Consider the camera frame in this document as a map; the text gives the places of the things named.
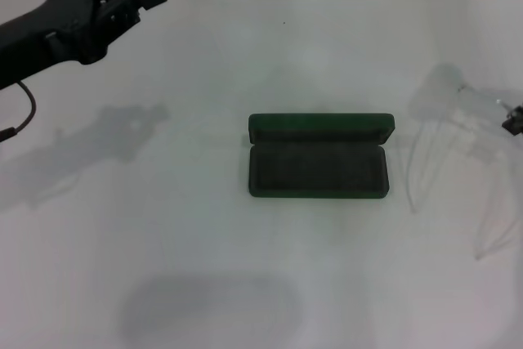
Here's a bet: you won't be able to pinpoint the left gripper grey cable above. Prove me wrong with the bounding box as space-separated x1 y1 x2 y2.
0 81 38 138

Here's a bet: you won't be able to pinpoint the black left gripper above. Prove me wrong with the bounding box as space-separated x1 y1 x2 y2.
0 0 169 91

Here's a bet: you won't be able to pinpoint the green glasses case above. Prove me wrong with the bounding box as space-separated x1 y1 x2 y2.
248 113 396 199

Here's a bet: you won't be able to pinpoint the clear transparent glasses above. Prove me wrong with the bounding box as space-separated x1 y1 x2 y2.
408 62 523 260

